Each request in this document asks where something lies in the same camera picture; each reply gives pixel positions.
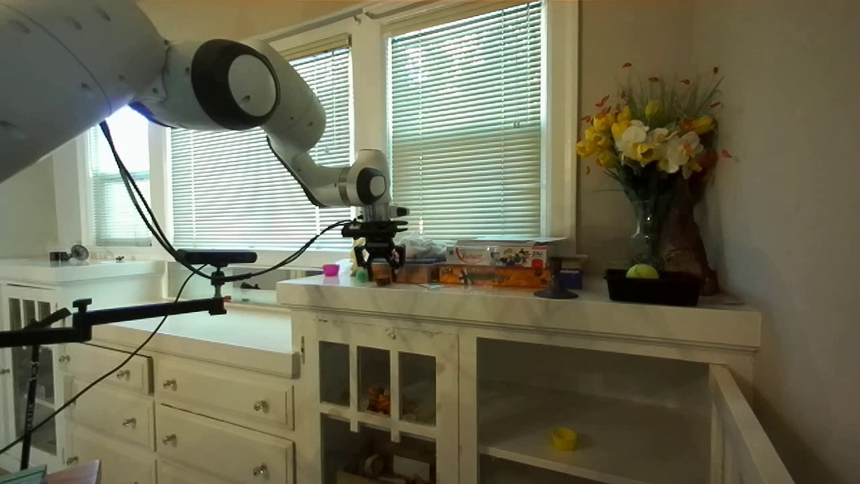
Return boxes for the brown ceramic vase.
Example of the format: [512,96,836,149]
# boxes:
[663,174,716,283]

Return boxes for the orange board game box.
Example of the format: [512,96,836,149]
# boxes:
[434,264,554,294]

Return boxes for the white drawer cabinet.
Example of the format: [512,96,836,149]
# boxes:
[58,305,305,484]

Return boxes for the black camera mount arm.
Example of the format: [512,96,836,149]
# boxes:
[0,264,230,474]

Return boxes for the white glass-pane cabinet door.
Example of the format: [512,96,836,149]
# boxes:
[707,362,797,484]
[300,322,461,484]

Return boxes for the yellow and white flower bouquet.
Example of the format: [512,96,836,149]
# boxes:
[571,63,732,196]

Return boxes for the clear glass flower vase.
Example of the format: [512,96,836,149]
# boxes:
[624,184,676,275]

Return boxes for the small yellow object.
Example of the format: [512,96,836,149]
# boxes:
[547,426,583,455]

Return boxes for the black shallow bowl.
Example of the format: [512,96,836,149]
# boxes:
[601,266,707,309]

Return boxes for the orange figures inside cabinet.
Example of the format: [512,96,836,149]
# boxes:
[363,384,398,416]

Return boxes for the white window blind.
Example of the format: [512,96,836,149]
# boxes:
[383,0,551,248]
[167,44,360,252]

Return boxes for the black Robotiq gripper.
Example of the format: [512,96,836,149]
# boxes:
[352,233,409,283]

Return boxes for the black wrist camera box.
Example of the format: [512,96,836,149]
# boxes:
[339,212,410,241]

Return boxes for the small brown object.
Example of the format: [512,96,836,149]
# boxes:
[367,256,398,289]

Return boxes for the black stereo camera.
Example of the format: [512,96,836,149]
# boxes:
[171,248,259,270]

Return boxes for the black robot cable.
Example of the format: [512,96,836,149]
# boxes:
[93,118,355,290]

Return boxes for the white low side cabinet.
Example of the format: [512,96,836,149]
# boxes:
[0,256,167,474]

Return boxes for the green round fruit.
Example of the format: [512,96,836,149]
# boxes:
[624,262,663,283]

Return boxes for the white wooden display cabinet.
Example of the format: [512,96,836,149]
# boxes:
[273,275,765,484]

